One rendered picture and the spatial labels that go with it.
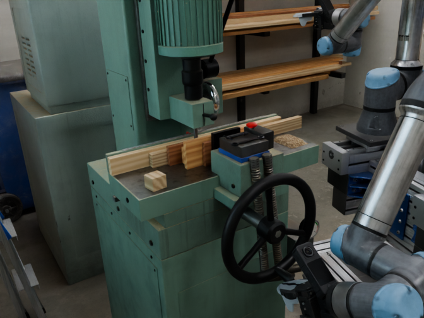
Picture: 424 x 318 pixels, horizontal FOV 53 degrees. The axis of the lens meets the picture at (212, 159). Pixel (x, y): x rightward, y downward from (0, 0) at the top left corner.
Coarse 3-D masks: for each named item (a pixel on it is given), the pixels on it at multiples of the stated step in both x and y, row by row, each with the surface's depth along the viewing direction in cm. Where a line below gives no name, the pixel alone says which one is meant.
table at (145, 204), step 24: (312, 144) 130; (144, 168) 118; (168, 168) 118; (192, 168) 117; (288, 168) 126; (120, 192) 112; (144, 192) 104; (168, 192) 105; (192, 192) 109; (216, 192) 111; (264, 192) 110; (144, 216) 103
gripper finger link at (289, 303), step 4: (280, 284) 101; (280, 288) 97; (284, 288) 96; (288, 288) 95; (292, 288) 94; (280, 292) 97; (284, 300) 99; (288, 300) 97; (292, 300) 95; (296, 300) 94; (288, 304) 97; (292, 304) 96; (288, 308) 98; (292, 308) 96
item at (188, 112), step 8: (176, 96) 124; (176, 104) 122; (184, 104) 118; (192, 104) 115; (200, 104) 116; (208, 104) 117; (176, 112) 123; (184, 112) 119; (192, 112) 115; (200, 112) 117; (208, 112) 118; (176, 120) 125; (184, 120) 120; (192, 120) 116; (200, 120) 117; (208, 120) 119; (192, 128) 117
